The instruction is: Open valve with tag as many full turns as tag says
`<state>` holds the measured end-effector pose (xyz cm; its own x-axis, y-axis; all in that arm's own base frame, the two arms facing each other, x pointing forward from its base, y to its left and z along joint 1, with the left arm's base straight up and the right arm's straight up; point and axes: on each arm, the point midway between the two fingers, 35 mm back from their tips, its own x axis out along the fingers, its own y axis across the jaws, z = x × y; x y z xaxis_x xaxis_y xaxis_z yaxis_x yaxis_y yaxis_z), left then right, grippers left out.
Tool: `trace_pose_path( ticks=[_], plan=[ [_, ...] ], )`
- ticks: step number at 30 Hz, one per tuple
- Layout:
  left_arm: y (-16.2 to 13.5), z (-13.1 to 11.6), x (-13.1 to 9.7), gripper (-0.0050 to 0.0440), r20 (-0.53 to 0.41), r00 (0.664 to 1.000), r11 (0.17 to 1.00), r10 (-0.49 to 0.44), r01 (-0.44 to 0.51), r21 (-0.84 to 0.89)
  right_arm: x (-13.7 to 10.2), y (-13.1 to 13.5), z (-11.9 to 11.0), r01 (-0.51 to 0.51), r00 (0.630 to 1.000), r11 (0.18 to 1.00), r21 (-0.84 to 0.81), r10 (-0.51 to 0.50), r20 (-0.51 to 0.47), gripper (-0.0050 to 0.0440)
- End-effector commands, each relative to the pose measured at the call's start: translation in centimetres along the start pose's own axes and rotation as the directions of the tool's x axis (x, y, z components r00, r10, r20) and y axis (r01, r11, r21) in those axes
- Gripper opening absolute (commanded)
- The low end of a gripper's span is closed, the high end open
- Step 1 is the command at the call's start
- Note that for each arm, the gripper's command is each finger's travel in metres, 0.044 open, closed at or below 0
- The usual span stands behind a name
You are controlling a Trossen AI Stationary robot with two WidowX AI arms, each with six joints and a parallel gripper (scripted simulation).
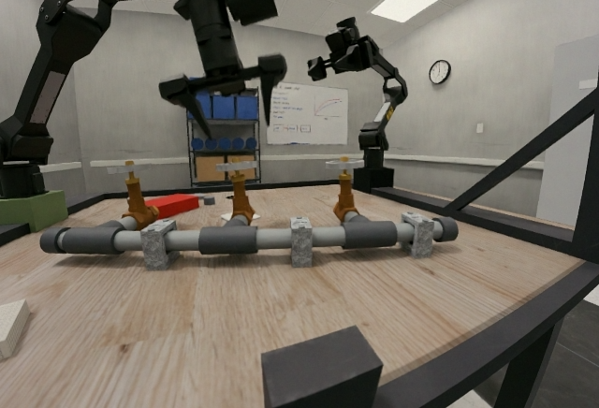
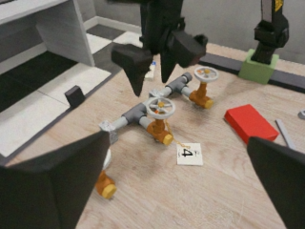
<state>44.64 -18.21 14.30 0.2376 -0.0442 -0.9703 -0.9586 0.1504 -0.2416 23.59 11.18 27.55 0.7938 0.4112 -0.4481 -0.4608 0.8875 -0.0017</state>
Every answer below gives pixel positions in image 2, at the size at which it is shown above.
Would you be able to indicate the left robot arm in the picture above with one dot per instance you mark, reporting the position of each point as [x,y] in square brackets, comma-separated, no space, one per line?
[272,32]

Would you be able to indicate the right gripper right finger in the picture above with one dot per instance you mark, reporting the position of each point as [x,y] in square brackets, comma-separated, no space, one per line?
[281,172]

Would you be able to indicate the black diagonal bar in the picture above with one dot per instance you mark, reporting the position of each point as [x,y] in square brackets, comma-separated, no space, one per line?
[143,18]

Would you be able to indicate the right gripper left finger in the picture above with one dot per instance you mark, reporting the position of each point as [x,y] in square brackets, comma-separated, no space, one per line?
[51,191]

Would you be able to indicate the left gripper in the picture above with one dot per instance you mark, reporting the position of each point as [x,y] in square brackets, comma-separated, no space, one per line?
[135,57]

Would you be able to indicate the red rectangular block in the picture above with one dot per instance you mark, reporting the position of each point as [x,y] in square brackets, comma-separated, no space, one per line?
[246,121]

